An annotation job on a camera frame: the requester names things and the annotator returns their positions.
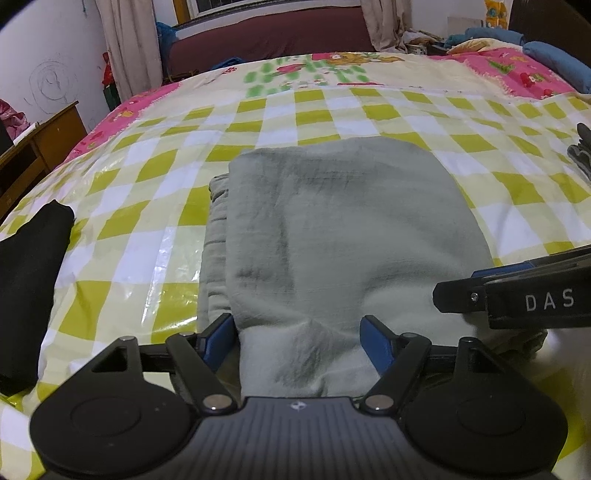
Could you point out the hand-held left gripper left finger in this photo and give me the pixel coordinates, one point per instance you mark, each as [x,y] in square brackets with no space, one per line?
[219,333]

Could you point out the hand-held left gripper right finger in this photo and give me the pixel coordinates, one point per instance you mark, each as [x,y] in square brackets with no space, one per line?
[373,339]

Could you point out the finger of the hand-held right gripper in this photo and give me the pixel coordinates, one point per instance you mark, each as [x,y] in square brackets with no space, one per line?
[457,295]

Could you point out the grey-green pants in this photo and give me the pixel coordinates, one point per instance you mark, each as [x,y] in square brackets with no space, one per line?
[346,221]

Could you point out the dark grey checked folded pants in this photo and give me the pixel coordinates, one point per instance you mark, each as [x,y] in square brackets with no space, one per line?
[581,154]

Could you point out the black cloth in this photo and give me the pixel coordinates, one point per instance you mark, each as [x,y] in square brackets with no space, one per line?
[27,286]

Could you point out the blue folded blanket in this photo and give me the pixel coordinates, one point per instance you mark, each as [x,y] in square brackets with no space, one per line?
[494,34]
[561,62]

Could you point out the beige printed pillow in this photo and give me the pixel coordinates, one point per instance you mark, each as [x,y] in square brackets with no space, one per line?
[473,45]

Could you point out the wooden side table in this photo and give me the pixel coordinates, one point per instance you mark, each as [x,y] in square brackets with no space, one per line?
[51,138]

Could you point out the pink floral bed blanket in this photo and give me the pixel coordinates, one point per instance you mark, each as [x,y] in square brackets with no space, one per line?
[323,69]

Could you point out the blue cloth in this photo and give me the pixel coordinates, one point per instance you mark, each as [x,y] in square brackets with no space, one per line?
[226,63]

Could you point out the beige curtain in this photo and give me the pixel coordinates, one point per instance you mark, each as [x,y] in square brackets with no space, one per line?
[385,23]
[131,50]

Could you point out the dark brown headboard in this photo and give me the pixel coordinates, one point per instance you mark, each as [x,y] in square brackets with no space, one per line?
[549,18]

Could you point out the yellow printed packet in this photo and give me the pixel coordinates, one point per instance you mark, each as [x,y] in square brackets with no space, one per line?
[495,13]

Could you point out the red hanging ornament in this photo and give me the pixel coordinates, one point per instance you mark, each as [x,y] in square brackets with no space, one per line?
[108,69]

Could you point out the maroon sofa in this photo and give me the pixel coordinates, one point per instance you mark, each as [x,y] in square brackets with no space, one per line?
[268,41]

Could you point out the blue bag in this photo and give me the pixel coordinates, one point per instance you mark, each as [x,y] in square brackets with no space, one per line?
[166,39]

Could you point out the pink plastic bag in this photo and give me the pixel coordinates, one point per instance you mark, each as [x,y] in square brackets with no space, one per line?
[10,117]

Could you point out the window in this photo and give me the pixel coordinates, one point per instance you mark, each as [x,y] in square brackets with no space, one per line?
[277,5]

